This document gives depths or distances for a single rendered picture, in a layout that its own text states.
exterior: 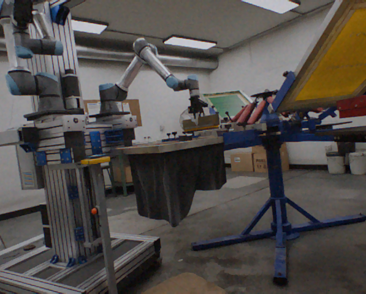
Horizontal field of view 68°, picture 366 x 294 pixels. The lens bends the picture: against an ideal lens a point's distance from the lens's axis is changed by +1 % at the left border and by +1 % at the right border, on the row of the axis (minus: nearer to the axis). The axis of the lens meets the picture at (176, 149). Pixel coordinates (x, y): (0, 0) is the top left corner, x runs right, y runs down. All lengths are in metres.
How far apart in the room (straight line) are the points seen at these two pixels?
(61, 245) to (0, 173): 3.19
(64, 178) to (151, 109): 4.50
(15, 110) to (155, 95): 2.86
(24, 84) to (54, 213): 0.92
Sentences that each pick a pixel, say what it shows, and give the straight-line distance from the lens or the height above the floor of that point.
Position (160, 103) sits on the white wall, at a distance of 6.46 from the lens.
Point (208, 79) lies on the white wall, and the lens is 7.65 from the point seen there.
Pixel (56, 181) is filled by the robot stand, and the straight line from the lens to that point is 2.07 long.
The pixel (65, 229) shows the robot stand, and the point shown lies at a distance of 2.12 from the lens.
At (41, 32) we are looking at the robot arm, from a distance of 1.70.
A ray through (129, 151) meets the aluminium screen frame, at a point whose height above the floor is 0.97.
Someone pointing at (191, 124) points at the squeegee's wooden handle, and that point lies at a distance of 1.99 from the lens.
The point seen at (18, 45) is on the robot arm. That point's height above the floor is 1.55.
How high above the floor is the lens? 1.03
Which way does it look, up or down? 3 degrees down
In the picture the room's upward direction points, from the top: 7 degrees counter-clockwise
